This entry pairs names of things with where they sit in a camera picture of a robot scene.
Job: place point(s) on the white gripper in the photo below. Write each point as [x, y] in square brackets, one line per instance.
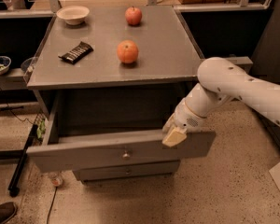
[184, 118]

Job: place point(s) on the grey top drawer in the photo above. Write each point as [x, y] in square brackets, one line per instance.
[104, 128]

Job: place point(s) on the grey drawer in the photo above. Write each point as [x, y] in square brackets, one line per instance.
[104, 128]
[143, 169]

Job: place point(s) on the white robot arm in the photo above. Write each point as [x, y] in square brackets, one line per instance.
[219, 81]

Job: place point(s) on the grey drawer cabinet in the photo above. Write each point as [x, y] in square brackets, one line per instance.
[167, 58]

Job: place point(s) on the grey bottom drawer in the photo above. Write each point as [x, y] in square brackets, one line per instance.
[143, 169]

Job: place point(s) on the orange fruit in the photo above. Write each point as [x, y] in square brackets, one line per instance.
[127, 51]

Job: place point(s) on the grey side shelf bar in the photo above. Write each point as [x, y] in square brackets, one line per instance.
[243, 62]

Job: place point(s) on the dark chocolate bar wrapper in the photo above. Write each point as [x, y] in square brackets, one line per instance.
[77, 53]

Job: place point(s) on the red apple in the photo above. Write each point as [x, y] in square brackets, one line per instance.
[133, 15]

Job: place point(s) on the clear plastic bottle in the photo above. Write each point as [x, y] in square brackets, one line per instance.
[55, 178]

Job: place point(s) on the green snack bag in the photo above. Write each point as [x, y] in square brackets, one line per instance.
[41, 129]

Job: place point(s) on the white empty bowl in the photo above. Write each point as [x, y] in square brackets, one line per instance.
[73, 15]

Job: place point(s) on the clear plastic cup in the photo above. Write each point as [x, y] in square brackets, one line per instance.
[28, 65]

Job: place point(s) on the black stand leg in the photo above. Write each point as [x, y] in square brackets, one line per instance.
[13, 185]

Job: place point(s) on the blue patterned bowl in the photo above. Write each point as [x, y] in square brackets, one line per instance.
[5, 63]

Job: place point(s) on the dark shoe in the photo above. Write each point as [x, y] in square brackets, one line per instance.
[7, 212]

